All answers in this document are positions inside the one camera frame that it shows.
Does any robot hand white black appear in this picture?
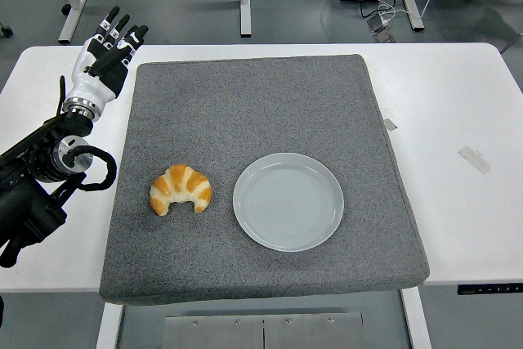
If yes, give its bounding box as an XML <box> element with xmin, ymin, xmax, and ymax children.
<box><xmin>66</xmin><ymin>5</ymin><xmax>150</xmax><ymax>105</ymax></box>

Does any croissant bread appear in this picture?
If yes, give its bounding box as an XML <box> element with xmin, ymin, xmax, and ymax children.
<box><xmin>149</xmin><ymin>163</ymin><xmax>213</xmax><ymax>217</ymax></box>

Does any light grey round plate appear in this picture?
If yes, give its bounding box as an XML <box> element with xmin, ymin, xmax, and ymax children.
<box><xmin>232</xmin><ymin>152</ymin><xmax>345</xmax><ymax>253</ymax></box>

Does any grey metal plate with screws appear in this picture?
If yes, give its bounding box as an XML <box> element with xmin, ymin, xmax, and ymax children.
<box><xmin>163</xmin><ymin>311</ymin><xmax>365</xmax><ymax>349</ymax></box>

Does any grey fabric mat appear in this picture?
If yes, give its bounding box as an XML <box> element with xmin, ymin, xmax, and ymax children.
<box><xmin>97</xmin><ymin>53</ymin><xmax>431</xmax><ymax>307</ymax></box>

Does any white table leg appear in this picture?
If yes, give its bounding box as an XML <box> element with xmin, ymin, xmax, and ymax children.
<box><xmin>96</xmin><ymin>302</ymin><xmax>124</xmax><ymax>349</ymax></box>
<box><xmin>400</xmin><ymin>286</ymin><xmax>433</xmax><ymax>349</ymax></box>

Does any long clear tape piece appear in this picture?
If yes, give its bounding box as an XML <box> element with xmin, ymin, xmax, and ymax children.
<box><xmin>457</xmin><ymin>145</ymin><xmax>492</xmax><ymax>176</ymax></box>

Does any black table control panel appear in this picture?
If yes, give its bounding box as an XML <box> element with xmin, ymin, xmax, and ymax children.
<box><xmin>457</xmin><ymin>283</ymin><xmax>523</xmax><ymax>296</ymax></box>

